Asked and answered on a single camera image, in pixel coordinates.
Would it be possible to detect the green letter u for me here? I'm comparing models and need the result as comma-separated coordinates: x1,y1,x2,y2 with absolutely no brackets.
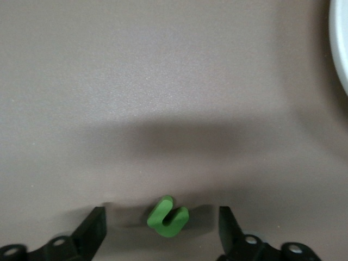
146,195,190,239

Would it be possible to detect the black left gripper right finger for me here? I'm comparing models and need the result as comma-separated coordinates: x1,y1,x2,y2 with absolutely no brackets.
216,206,274,261

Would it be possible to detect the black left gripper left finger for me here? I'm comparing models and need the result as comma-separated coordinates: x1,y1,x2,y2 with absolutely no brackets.
27,206,107,261

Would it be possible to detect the beige plate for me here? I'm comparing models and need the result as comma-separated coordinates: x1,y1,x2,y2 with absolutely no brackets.
328,0,348,97

